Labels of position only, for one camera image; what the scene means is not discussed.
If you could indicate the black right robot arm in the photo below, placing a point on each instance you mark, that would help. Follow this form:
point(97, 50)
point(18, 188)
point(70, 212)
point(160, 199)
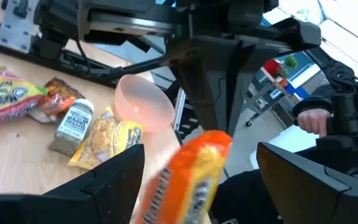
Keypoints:
point(51, 40)

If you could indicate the white desk top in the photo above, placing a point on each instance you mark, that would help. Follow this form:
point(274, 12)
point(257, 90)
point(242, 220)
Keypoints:
point(287, 143)

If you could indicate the grey shelf cart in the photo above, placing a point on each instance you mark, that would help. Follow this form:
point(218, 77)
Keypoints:
point(259, 102)

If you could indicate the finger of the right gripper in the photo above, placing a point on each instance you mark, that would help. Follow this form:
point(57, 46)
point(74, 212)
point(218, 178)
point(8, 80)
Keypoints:
point(241, 68)
point(207, 81)

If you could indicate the red ramen packet green edge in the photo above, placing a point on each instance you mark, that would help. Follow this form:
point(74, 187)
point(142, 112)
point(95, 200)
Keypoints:
point(8, 96)

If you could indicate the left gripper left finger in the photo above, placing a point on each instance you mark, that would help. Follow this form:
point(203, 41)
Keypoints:
point(73, 208)

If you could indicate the orange ramen packet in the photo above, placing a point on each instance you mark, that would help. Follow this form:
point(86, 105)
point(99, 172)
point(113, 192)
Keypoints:
point(185, 180)

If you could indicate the brown snack packet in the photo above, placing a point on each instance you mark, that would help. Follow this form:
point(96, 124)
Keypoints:
point(59, 96)

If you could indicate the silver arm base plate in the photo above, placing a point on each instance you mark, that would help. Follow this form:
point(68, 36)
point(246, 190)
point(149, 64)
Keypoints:
point(14, 28)

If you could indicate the black aluminium table frame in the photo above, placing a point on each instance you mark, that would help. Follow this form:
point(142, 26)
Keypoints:
point(11, 49)

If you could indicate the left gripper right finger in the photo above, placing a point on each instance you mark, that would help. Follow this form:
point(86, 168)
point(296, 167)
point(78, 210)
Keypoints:
point(306, 199)

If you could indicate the red container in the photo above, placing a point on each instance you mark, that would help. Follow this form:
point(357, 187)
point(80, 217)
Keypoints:
point(272, 67)

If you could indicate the seasoning jar white cap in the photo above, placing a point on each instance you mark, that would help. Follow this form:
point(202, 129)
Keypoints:
point(73, 124)

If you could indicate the person's forearm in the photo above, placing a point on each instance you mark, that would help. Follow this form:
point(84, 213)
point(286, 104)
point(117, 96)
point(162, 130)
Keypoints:
point(315, 96)

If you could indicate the green plant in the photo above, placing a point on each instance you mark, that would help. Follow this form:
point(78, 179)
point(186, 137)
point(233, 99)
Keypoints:
point(291, 61)

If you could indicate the person's hand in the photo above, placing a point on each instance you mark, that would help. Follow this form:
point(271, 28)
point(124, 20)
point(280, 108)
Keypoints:
point(312, 121)

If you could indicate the blue box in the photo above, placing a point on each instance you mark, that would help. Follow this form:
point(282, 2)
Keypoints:
point(297, 92)

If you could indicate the pink translucent bowl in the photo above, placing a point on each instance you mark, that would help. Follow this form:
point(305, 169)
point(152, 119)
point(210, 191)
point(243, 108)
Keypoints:
point(141, 102)

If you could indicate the yellow ramen packet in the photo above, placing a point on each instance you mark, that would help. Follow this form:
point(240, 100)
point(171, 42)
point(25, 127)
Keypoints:
point(104, 140)

